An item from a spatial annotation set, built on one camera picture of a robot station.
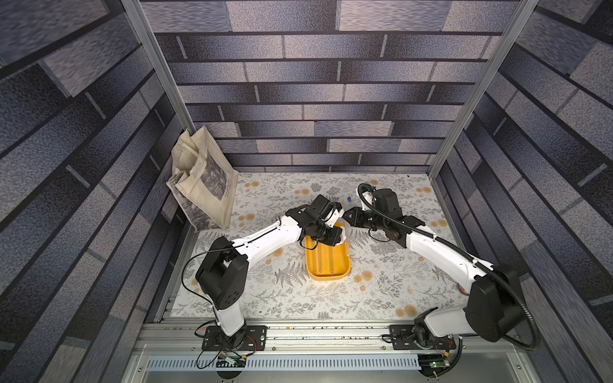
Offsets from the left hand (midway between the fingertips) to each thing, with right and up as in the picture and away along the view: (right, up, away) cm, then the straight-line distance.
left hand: (342, 239), depth 82 cm
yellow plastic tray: (-5, -10, +8) cm, 14 cm away
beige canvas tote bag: (-53, +21, +9) cm, 58 cm away
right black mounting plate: (+17, -29, -9) cm, 35 cm away
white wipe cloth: (0, +2, -2) cm, 3 cm away
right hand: (0, +9, +2) cm, 9 cm away
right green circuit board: (+26, -35, -11) cm, 46 cm away
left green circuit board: (-36, -35, -11) cm, 51 cm away
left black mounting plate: (-30, -30, -8) cm, 43 cm away
